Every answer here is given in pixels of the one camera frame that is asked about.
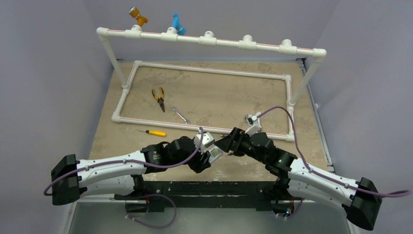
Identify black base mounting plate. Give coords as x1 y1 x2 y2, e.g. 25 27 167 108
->
113 180 306 214

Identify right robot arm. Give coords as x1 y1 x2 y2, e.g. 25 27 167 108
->
215 128 382 231

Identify white PVC tap fitting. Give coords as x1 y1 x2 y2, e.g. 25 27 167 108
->
245 115 259 125

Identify white remote control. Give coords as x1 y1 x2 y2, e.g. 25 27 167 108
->
206 146 223 164

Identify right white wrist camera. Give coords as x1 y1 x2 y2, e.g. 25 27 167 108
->
245 112 262 136

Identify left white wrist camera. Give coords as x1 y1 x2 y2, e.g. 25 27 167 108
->
193 132 215 154

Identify silver open-end wrench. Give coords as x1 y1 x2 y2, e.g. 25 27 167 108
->
171 106 191 125

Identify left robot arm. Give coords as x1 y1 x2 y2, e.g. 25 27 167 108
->
44 134 223 206

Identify blue hose nozzle fitting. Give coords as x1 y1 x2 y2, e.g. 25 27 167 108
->
171 13 187 36

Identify white PVC pipe frame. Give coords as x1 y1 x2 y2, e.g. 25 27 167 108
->
96 25 327 131

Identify yellow handled screwdriver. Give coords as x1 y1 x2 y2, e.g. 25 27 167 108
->
138 129 167 137

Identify orange hose nozzle fitting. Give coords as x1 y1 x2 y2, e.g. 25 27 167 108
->
129 7 149 27

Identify yellow handled pliers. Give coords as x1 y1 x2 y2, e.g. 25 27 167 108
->
151 86 165 112

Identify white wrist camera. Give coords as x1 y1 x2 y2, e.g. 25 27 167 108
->
245 112 262 136
193 132 215 154

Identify aluminium extrusion rail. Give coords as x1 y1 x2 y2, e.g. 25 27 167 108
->
80 178 351 206

